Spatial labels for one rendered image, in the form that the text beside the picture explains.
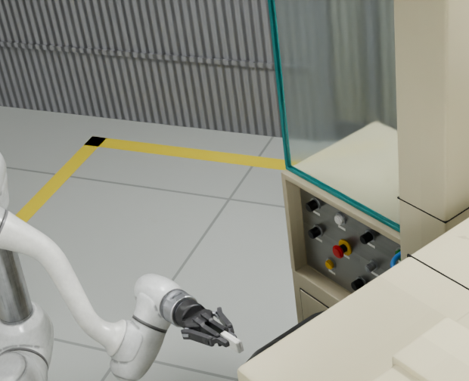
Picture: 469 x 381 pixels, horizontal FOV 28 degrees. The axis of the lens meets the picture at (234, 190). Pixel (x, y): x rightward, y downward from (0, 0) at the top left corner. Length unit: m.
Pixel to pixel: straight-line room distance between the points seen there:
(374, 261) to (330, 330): 1.25
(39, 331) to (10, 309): 0.12
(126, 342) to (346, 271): 0.74
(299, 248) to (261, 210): 1.90
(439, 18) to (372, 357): 0.62
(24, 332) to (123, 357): 0.40
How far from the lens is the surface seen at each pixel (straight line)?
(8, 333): 2.83
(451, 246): 1.66
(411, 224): 2.01
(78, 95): 5.99
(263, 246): 4.63
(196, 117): 5.63
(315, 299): 3.01
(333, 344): 1.48
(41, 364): 2.82
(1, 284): 2.73
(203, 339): 2.35
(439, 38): 1.74
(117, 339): 2.52
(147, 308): 2.52
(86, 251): 4.83
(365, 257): 2.77
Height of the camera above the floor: 2.80
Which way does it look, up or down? 34 degrees down
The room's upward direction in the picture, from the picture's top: 8 degrees counter-clockwise
